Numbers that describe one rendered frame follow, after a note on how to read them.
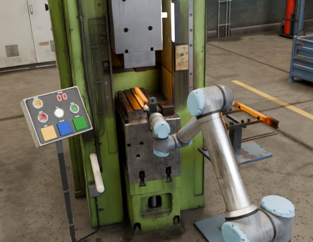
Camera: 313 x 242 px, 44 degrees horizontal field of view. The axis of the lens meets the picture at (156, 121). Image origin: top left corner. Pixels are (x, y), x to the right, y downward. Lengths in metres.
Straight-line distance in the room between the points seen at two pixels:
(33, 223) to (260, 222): 2.02
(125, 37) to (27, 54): 5.42
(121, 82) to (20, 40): 4.85
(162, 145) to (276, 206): 0.73
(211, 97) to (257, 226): 0.58
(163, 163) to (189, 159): 0.35
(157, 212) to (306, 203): 1.25
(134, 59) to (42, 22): 5.31
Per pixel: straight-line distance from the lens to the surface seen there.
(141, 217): 2.90
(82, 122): 2.35
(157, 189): 2.79
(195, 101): 1.72
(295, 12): 9.63
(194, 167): 3.04
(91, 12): 2.50
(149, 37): 2.43
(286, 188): 3.61
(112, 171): 2.87
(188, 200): 3.18
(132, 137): 2.55
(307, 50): 6.17
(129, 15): 2.39
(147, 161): 2.65
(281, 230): 1.85
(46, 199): 3.55
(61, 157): 2.51
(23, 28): 7.63
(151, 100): 2.31
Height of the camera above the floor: 1.92
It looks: 23 degrees down
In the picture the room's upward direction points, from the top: 2 degrees counter-clockwise
